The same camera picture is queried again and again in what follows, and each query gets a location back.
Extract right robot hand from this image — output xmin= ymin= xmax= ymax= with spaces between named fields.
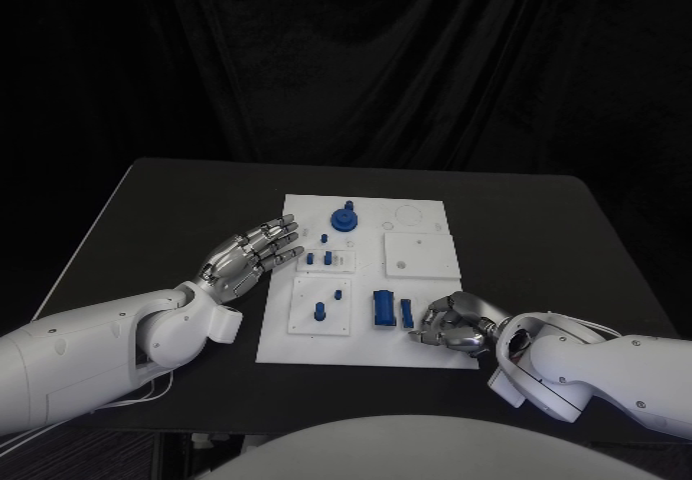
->
xmin=407 ymin=290 xmax=513 ymax=357

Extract white cable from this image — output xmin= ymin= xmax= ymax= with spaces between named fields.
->
xmin=0 ymin=369 xmax=176 ymax=453
xmin=555 ymin=312 xmax=624 ymax=338
xmin=79 ymin=376 xmax=159 ymax=412

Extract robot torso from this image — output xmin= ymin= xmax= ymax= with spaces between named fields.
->
xmin=199 ymin=414 xmax=666 ymax=480

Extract large blue cylinder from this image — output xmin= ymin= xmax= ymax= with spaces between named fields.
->
xmin=369 ymin=289 xmax=399 ymax=327

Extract blue gear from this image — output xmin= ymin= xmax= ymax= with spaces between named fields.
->
xmin=329 ymin=208 xmax=360 ymax=233

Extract white task board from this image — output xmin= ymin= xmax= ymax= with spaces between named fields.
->
xmin=254 ymin=193 xmax=482 ymax=371

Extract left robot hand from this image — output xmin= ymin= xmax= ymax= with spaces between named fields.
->
xmin=195 ymin=213 xmax=306 ymax=306

